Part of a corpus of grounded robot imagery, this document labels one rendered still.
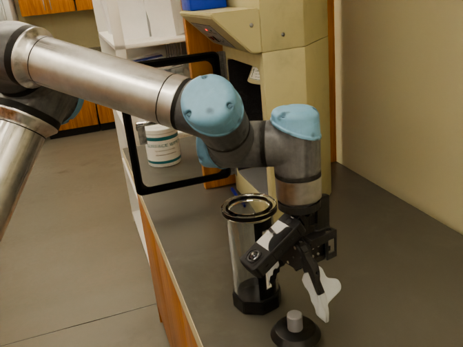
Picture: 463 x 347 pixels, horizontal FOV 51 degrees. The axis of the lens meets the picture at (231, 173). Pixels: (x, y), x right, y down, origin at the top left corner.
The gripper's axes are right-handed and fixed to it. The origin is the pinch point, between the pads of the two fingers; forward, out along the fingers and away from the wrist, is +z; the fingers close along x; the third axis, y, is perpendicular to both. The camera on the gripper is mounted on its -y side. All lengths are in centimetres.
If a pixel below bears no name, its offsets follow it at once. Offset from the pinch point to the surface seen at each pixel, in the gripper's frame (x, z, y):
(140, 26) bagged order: 173, -39, 52
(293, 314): 0.1, 2.1, -0.3
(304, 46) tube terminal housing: 34, -39, 35
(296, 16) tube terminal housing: 35, -46, 33
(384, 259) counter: 8.3, 8.5, 34.0
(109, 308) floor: 169, 103, 8
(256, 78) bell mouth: 47, -30, 29
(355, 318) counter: -2.0, 8.6, 13.3
